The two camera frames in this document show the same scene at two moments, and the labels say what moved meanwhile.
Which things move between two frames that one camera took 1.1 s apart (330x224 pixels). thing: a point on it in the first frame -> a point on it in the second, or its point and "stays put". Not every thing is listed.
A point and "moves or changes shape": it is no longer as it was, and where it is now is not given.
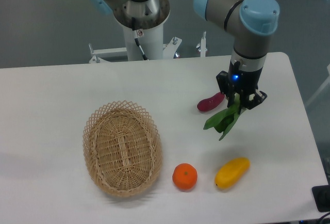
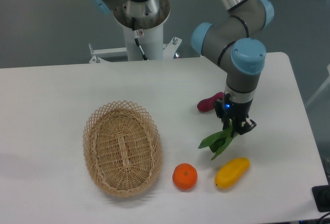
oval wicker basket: x=122 y=148 stays put
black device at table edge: x=322 y=196 stays put
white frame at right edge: x=327 y=81 stays put
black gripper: x=244 y=81 -> x=235 y=113
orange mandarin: x=184 y=176 stays put
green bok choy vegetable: x=224 y=122 moves or changes shape
